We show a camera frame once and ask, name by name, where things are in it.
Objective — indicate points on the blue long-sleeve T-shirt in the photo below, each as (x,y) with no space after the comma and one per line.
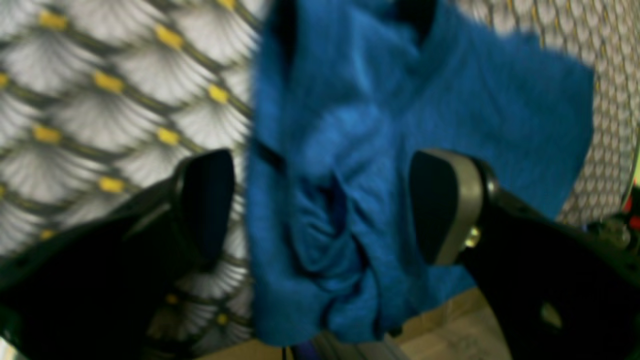
(345,91)

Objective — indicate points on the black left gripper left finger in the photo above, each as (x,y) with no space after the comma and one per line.
(90,292)

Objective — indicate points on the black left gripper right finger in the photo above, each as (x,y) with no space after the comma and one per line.
(557,292)

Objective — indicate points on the fan-patterned tablecloth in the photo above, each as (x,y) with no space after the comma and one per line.
(101,98)

